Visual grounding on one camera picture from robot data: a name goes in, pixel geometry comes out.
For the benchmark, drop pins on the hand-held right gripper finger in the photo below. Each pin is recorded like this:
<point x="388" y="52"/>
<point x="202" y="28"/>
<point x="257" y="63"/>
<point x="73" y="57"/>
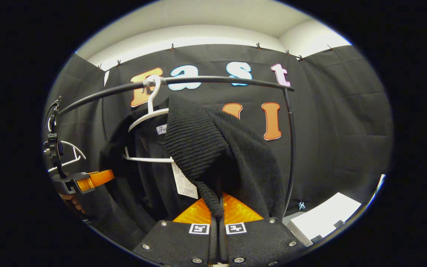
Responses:
<point x="224" y="239"/>
<point x="214" y="239"/>

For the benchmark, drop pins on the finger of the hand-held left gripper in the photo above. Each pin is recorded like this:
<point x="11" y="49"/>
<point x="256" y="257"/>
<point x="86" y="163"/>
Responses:
<point x="96" y="178"/>

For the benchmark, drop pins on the black knit garment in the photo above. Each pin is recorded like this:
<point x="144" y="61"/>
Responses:
<point x="206" y="148"/>

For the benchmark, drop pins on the white garment hanger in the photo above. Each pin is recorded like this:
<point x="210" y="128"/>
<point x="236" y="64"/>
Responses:
<point x="78" y="150"/>
<point x="149" y="107"/>

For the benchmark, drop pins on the small light blue clip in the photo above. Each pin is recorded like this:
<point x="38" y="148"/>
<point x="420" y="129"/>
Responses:
<point x="301" y="205"/>

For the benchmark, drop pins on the white box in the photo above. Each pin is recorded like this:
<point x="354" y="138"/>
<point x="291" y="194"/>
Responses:
<point x="324" y="218"/>

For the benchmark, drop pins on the black backdrop cloth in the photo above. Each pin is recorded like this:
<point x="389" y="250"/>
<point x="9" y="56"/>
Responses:
<point x="328" y="129"/>

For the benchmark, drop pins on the row of black cloth clips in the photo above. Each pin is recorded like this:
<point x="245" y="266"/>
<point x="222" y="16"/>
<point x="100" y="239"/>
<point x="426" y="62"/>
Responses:
<point x="172" y="46"/>

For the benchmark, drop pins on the black clothes rack rail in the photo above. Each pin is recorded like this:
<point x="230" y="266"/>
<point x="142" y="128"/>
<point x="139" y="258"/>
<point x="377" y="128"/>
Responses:
<point x="217" y="79"/>

